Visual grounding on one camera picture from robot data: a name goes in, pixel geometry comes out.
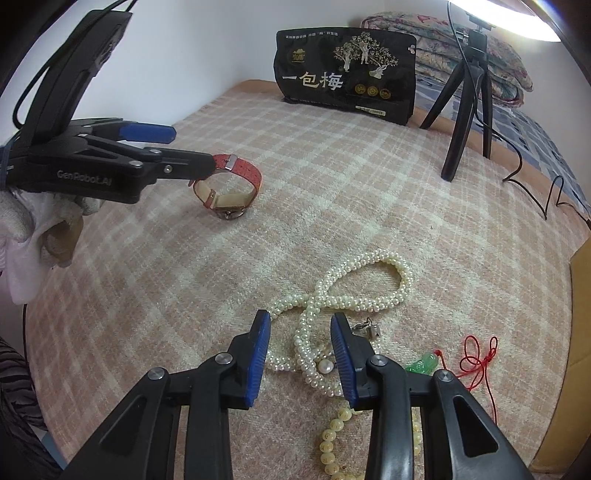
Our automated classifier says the white ring light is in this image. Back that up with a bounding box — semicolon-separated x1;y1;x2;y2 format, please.
450;0;561;43

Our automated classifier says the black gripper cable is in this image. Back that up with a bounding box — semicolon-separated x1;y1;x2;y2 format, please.
12;0;139;130

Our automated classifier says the red strap wristwatch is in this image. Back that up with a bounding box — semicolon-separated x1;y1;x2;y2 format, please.
188;154;263;221

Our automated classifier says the black printed snack bag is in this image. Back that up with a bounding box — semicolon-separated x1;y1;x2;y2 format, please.
273;27;417;125

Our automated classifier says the blue patterned bed sheet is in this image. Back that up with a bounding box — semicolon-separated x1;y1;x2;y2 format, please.
415;74;590;221

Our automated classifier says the yellow bead bracelet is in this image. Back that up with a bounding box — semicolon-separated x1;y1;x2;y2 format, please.
317;405;424;480

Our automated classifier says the black power cable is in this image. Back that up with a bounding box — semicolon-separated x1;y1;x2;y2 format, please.
445;0;591;232

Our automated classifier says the black tripod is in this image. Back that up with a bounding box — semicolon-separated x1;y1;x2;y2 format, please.
420;15;493;182

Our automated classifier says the white twisted pearl necklace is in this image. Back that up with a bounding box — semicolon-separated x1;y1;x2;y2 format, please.
267;248;415;399

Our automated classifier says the beige plaid blanket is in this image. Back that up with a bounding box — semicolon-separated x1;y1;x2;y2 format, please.
27;90;587;462

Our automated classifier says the green pendant on red cord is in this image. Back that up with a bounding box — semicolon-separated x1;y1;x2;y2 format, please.
405;335;499;424

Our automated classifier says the folded floral quilt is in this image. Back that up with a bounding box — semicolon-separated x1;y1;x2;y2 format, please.
361;11;534;108

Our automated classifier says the cardboard box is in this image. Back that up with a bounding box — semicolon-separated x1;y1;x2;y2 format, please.
531;241;590;474

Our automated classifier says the white gloved left hand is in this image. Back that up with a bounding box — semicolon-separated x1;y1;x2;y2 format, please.
1;189;103;305

